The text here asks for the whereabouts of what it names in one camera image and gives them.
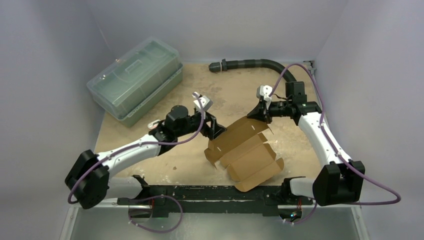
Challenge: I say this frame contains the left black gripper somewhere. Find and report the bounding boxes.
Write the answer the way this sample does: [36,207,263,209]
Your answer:
[175,109,226,140]

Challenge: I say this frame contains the brown cardboard box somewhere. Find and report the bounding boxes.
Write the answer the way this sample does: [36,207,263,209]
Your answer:
[204,116,285,192]

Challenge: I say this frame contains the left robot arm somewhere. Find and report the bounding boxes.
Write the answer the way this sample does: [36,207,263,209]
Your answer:
[64,105,227,209]

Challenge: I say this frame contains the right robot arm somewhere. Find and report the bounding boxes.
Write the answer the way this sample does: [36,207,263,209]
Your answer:
[247,81,365,206]

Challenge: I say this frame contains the clear plastic storage box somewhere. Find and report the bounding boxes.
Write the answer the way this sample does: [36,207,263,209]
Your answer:
[86,37,183,128]

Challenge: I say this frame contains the pink white small tool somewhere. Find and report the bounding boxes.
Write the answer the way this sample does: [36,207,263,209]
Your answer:
[147,119,161,130]

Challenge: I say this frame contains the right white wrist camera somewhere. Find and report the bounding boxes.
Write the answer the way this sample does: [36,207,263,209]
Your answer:
[256,85,273,102]

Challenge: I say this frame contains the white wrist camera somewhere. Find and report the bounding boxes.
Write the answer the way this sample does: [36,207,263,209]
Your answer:
[192,92,213,112]
[256,85,273,102]

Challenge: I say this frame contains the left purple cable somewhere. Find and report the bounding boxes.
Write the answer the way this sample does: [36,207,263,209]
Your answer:
[67,93,207,234]

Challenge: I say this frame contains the purple cable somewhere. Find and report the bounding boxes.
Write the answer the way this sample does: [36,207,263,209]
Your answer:
[67,93,207,234]
[269,62,402,227]

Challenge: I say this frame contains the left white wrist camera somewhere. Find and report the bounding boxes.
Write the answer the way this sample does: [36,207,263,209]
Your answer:
[192,92,213,112]

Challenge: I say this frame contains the black corrugated hose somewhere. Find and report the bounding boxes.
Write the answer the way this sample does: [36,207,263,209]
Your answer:
[208,58,299,84]

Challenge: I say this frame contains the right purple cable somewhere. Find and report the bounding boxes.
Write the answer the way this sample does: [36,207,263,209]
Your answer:
[269,62,402,227]

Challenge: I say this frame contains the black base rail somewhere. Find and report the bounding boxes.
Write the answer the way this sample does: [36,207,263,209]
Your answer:
[117,185,313,218]

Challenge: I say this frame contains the aluminium frame profile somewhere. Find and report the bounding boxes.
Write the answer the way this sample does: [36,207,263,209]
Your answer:
[60,198,369,240]

